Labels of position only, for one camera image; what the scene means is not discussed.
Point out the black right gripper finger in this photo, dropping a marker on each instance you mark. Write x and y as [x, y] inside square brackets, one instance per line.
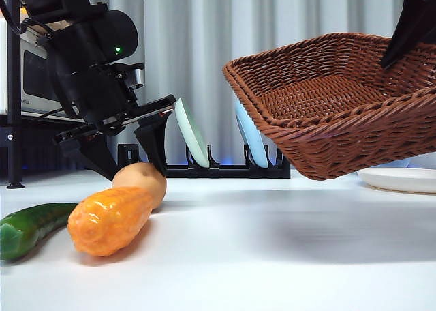
[408, 28]

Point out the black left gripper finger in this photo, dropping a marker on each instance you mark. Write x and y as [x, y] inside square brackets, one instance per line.
[153, 137]
[92, 154]

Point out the tan potato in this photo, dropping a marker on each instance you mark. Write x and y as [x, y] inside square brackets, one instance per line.
[150, 185]

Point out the orange corn cob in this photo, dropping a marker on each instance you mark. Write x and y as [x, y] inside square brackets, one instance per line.
[109, 219]

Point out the green cucumber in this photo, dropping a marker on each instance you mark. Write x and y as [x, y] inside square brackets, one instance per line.
[30, 229]

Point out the brown wicker basket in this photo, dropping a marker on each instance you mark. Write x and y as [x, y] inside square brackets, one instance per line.
[323, 120]

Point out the pale green plate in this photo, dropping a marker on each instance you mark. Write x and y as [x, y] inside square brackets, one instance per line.
[190, 133]

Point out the white toaster oven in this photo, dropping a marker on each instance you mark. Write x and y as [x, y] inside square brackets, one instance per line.
[34, 72]

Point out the black plate rack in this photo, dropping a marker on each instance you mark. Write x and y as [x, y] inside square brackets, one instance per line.
[231, 171]

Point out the light blue plate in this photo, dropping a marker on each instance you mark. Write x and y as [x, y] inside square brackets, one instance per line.
[250, 140]

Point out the grey curtain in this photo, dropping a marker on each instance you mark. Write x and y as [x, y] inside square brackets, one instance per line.
[272, 11]

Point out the white plate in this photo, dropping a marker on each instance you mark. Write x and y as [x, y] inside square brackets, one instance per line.
[402, 181]

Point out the pale grey camera box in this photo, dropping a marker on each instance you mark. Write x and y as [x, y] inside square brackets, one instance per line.
[137, 77]

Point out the black metal shelf frame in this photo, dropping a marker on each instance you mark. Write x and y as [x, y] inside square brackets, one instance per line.
[13, 120]

